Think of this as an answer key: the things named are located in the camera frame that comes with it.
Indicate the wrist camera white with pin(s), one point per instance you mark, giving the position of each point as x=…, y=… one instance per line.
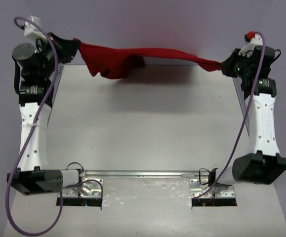
x=252, y=39
x=31, y=32

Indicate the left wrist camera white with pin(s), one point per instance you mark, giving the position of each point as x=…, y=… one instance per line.
x=31, y=32

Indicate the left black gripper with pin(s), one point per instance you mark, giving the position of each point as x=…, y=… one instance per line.
x=61, y=47

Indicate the red t-shirt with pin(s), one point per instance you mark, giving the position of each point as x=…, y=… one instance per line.
x=115, y=63

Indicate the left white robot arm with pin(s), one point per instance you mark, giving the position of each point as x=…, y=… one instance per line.
x=32, y=174

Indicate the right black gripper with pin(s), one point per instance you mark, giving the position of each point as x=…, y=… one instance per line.
x=226, y=66

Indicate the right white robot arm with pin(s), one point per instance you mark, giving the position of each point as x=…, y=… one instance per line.
x=263, y=163

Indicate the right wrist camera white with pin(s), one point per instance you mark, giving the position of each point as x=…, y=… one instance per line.
x=252, y=39

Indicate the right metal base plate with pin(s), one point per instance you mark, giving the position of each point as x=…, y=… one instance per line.
x=219, y=191

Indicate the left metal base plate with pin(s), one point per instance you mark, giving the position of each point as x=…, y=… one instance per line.
x=87, y=188

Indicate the metal base plate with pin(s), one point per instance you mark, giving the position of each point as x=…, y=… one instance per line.
x=87, y=188
x=219, y=191

